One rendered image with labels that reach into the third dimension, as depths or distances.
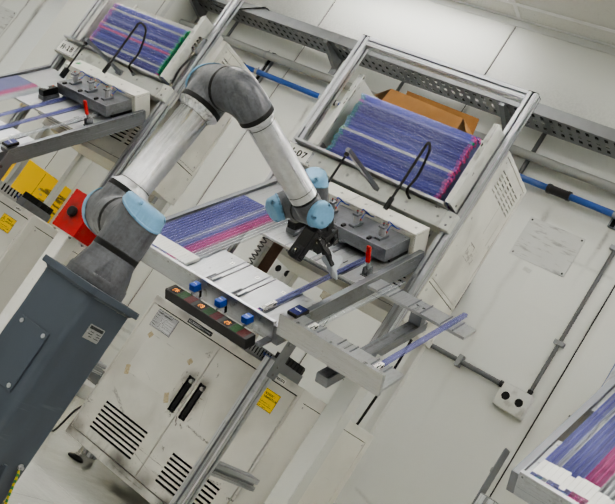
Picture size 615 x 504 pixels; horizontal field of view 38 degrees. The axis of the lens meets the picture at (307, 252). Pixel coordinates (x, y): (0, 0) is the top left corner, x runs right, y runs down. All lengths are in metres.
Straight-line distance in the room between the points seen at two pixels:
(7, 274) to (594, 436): 2.36
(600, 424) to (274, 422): 0.97
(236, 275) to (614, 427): 1.16
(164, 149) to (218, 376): 0.95
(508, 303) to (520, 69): 1.36
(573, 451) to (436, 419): 2.11
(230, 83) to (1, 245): 1.76
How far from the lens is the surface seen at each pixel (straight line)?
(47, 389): 2.08
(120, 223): 2.08
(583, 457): 2.30
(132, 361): 3.12
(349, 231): 2.94
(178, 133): 2.25
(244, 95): 2.19
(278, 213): 2.44
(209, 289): 2.66
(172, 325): 3.08
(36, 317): 2.08
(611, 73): 4.96
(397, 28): 5.50
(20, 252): 3.73
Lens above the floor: 0.60
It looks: 8 degrees up
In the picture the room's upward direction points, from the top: 33 degrees clockwise
